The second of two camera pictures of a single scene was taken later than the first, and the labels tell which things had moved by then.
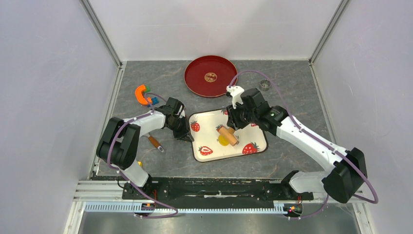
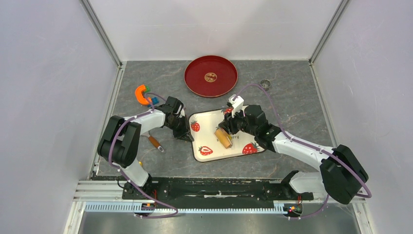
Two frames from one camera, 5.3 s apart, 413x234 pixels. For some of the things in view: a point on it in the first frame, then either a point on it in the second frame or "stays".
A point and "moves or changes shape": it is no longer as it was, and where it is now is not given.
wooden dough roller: (228, 135) moves or changes shape
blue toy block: (155, 100) stays
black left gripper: (184, 134) stays
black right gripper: (233, 121) -> (229, 122)
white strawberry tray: (206, 146) stays
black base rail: (215, 190) stays
